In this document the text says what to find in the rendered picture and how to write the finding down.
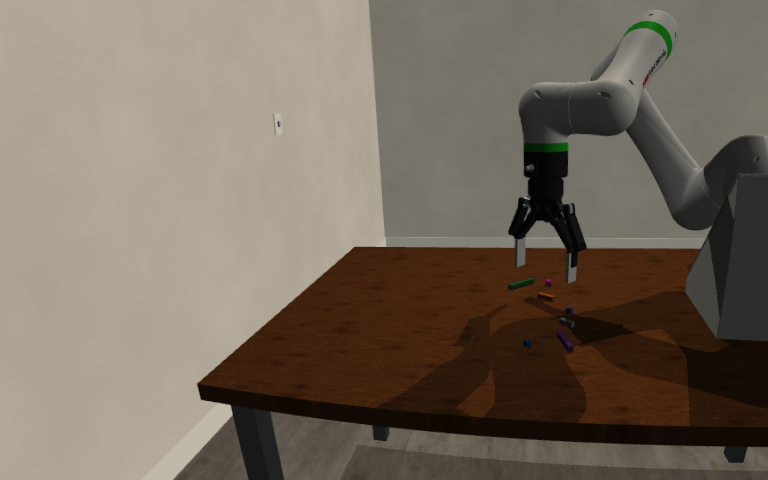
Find green rod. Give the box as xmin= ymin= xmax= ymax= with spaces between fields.
xmin=508 ymin=278 xmax=535 ymax=289

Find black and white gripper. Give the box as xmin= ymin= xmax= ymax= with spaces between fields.
xmin=508 ymin=178 xmax=587 ymax=283

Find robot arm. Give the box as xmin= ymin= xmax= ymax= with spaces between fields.
xmin=518 ymin=10 xmax=768 ymax=231

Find purple rod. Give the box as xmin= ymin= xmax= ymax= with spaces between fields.
xmin=557 ymin=332 xmax=573 ymax=351

